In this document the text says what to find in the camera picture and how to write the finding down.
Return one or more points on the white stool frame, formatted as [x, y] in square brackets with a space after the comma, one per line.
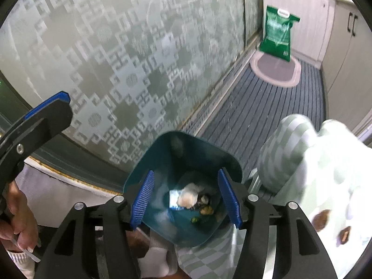
[253, 181]

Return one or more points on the oval grey pink mat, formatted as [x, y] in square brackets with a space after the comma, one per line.
[276, 69]

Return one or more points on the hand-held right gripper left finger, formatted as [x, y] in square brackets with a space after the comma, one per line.
[142, 200]

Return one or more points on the person's foot white sock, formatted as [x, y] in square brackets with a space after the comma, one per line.
[158, 255]

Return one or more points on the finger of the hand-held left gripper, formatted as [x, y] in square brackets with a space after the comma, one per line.
[43, 119]

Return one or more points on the person's left hand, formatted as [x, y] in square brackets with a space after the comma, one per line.
[21, 218]

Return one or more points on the white plastic strip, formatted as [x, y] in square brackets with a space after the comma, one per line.
[27, 248]

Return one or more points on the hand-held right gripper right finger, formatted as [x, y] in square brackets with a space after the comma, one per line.
[229, 200]

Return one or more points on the green white checkered tablecloth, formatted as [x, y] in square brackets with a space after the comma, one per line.
[319, 174]

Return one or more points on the green rice bag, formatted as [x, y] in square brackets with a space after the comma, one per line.
[279, 35]

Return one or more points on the grey striped floor rug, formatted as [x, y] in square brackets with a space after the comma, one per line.
[255, 116]

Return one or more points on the white tissue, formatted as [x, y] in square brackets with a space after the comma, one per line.
[187, 199]

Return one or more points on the beige paper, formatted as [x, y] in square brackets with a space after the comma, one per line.
[208, 209]

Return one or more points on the patterned frosted glass door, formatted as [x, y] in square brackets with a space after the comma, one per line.
[116, 64]

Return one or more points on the teal plastic bin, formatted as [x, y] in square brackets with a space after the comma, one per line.
[180, 157]

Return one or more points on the brown round fruit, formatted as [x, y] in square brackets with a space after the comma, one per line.
[321, 218]

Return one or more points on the blue white tissue packet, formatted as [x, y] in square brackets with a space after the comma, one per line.
[174, 198]

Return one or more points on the brown round piece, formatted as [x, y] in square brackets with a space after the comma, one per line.
[344, 235]

